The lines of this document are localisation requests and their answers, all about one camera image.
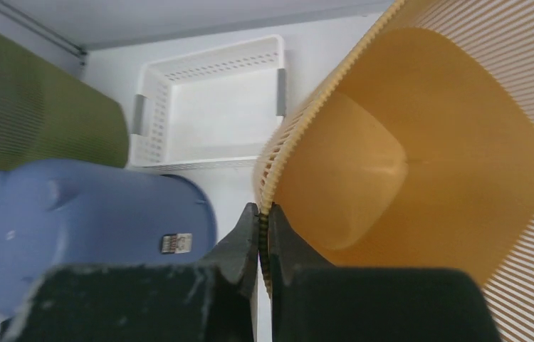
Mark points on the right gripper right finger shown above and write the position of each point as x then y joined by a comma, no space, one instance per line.
314,300

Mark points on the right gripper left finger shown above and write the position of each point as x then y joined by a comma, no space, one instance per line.
207,300

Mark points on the blue plastic bucket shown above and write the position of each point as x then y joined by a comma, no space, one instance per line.
56,212

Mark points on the white perforated plastic tray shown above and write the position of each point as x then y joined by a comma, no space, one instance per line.
213,108

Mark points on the yellow slatted waste bin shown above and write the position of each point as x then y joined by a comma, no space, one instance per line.
418,150

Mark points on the olive green waste bin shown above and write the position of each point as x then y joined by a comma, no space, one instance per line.
47,113

